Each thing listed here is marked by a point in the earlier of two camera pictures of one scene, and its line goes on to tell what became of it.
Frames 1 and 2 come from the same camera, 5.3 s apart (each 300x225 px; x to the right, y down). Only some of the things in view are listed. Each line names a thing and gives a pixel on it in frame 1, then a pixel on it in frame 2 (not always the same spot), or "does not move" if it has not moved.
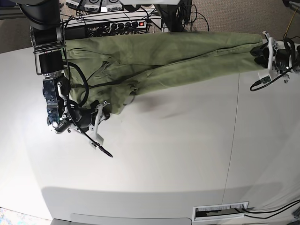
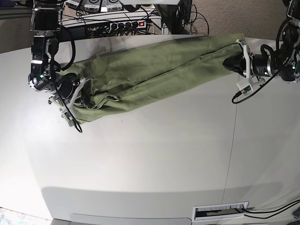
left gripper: (88, 119) -> (68, 85)
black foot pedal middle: (92, 6) does not move
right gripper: (279, 60) -> (253, 66)
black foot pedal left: (72, 3) does not move
